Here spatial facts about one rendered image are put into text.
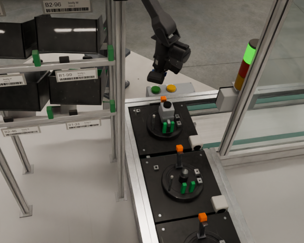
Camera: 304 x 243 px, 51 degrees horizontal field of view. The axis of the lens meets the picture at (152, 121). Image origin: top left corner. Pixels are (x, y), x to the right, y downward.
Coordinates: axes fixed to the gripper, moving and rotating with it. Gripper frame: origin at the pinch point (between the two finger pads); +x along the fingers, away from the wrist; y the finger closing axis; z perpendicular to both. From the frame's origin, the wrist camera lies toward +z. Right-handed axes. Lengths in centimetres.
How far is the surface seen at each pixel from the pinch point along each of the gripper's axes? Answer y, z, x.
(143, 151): -30.9, 3.1, 9.6
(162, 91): 3.1, 1.7, 10.8
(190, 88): 9.2, 12.9, 10.7
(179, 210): -49, 21, 9
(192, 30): 213, -9, 108
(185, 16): 241, -23, 108
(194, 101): 2.9, 15.8, 11.3
